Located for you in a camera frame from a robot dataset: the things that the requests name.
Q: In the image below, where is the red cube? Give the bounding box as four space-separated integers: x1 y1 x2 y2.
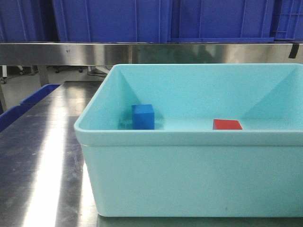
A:
213 119 242 130

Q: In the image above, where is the blue cube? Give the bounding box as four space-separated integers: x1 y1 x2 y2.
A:
132 104 155 130

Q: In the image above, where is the light teal plastic tub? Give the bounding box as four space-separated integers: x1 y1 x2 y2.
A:
74 63 303 217

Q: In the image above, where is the blue bin beside table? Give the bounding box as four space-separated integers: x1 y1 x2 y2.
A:
20 84 60 106
0 105 28 132

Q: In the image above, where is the large blue crate centre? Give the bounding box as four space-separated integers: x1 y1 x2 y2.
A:
53 0 274 44

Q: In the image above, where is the large blue crate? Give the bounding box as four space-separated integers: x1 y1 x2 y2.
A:
0 0 58 43
53 0 274 44

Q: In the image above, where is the black tape strip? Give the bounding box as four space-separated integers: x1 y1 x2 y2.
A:
288 43 300 59

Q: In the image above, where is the large blue crate left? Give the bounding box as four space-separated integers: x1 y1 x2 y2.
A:
0 0 58 43

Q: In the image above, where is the blue lattice crate right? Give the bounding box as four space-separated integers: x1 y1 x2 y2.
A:
271 0 303 41

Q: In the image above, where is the stainless steel shelf rail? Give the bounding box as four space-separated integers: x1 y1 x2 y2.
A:
0 42 303 66

